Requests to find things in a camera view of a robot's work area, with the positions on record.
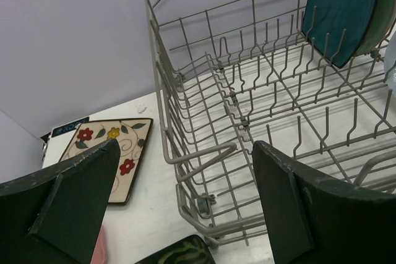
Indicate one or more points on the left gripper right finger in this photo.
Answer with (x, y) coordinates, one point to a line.
(312, 217)

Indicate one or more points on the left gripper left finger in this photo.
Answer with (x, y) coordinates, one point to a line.
(54, 215)

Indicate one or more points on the pink dotted round plate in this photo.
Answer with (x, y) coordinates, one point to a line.
(100, 254)

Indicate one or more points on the black floral square plate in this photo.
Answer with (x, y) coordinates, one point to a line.
(191, 249)

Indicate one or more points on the green round flower plate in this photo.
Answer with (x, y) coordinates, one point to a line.
(383, 18)

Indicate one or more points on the teal square plate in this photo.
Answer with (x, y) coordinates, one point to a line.
(337, 28)

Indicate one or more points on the white oval plate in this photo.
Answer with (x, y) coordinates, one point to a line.
(389, 63)

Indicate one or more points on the cream square flower plate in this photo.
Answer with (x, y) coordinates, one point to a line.
(132, 135)

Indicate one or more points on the grey wire dish rack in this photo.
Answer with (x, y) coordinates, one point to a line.
(243, 71)

